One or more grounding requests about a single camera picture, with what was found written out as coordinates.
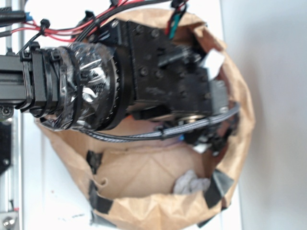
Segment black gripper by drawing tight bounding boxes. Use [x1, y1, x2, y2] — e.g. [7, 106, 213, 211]
[105, 20, 229, 120]

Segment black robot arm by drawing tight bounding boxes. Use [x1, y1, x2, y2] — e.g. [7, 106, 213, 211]
[0, 20, 229, 130]

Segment brown paper bag bin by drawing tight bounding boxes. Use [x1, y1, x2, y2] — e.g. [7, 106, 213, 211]
[35, 8, 255, 230]

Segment crumpled grey paper wad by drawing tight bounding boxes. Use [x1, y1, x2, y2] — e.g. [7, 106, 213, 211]
[173, 170, 211, 195]

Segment grey braided cable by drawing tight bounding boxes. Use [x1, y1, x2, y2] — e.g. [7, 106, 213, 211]
[83, 102, 240, 144]

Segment red and black wires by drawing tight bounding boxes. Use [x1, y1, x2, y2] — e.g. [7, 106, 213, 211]
[0, 0, 190, 41]

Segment black mounting bracket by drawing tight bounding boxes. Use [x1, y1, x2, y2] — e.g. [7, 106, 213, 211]
[0, 122, 12, 175]

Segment aluminium frame rail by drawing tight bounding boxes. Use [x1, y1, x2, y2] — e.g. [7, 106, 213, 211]
[0, 31, 24, 230]

